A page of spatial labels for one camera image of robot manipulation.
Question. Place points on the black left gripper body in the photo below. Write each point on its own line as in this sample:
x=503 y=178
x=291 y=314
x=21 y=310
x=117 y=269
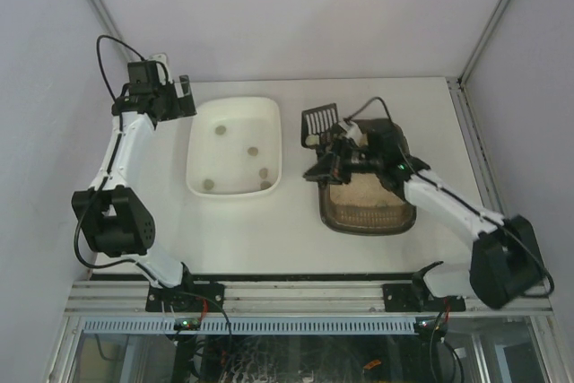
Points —
x=180 y=99

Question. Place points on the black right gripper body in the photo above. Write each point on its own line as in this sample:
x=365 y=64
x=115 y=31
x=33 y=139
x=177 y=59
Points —
x=336 y=164

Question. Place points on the black slotted litter scoop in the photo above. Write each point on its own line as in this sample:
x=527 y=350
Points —
x=318 y=121

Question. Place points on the dark translucent litter box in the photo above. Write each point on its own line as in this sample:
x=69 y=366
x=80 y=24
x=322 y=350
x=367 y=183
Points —
x=353 y=220

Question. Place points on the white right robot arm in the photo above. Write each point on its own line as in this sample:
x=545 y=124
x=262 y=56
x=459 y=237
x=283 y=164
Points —
x=502 y=265

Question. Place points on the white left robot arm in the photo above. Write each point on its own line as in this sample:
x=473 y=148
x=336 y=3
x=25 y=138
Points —
x=110 y=215

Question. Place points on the beige pellet litter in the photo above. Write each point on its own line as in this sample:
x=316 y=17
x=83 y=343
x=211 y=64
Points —
x=364 y=191

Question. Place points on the green clump lower left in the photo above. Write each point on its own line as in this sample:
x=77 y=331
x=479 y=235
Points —
x=311 y=140

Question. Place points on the green clump top right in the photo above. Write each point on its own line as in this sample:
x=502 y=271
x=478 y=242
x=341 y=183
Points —
x=266 y=185

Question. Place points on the brownish clump lower right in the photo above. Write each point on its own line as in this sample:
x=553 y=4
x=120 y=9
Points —
x=263 y=172

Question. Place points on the white plastic bin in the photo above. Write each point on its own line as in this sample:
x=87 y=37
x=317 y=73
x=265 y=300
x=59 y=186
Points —
x=219 y=166

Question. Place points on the green clump near left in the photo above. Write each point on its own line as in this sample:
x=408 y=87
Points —
x=253 y=151

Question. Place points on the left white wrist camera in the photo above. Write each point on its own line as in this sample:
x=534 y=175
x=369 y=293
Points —
x=162 y=64

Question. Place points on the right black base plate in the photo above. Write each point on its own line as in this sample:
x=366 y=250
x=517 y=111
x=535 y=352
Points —
x=402 y=297

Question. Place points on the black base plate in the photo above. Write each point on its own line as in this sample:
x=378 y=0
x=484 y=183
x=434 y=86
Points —
x=198 y=297
x=402 y=297

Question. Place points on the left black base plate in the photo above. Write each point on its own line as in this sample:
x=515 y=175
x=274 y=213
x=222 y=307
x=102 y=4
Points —
x=198 y=297

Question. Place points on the aluminium mounting rail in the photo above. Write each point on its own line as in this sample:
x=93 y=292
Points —
x=128 y=298

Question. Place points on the grey slotted cable duct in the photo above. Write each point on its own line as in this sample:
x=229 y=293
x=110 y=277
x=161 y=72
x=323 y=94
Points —
x=252 y=326

